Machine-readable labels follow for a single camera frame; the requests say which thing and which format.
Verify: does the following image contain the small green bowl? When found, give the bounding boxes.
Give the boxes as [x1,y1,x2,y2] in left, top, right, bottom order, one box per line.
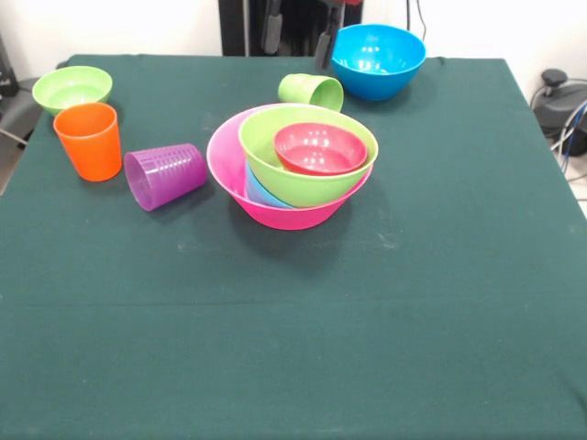
[31,65,114,117]

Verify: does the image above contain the small magenta bowl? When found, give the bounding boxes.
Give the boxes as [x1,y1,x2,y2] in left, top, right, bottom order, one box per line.
[272,122,369,177]

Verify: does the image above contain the black device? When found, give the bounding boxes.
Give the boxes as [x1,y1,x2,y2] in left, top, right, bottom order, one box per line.
[0,34,19,97]

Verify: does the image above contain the orange red cup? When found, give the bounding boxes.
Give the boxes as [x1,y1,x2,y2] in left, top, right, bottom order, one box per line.
[52,101,123,182]

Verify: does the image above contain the large green bowl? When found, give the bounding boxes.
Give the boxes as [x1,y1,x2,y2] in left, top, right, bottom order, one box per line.
[238,104,380,209]

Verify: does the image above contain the dark green tablecloth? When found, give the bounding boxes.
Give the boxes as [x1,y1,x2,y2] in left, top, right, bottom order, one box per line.
[0,53,587,440]

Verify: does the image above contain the large pink bowl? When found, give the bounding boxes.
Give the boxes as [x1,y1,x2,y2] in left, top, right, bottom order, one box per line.
[205,104,374,231]

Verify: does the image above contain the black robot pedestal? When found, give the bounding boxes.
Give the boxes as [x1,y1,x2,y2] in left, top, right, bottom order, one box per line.
[218,0,366,57]

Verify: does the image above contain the large blue bowl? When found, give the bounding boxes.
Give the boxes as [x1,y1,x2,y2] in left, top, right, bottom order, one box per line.
[329,23,428,102]

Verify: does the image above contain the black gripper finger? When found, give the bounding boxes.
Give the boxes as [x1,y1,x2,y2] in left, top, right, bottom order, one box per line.
[260,0,284,54]
[314,4,344,70]

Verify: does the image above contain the small cyan bowl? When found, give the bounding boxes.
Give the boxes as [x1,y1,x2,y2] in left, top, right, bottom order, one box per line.
[244,159,294,210]

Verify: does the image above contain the tangle of cables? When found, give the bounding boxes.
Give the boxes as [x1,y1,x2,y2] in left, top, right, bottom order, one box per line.
[549,98,587,203]

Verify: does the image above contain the purple cup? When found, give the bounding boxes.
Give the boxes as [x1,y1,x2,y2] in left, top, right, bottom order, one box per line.
[123,142,208,213]

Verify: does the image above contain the green cup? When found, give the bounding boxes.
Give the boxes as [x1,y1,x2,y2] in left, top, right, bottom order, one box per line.
[277,72,345,113]

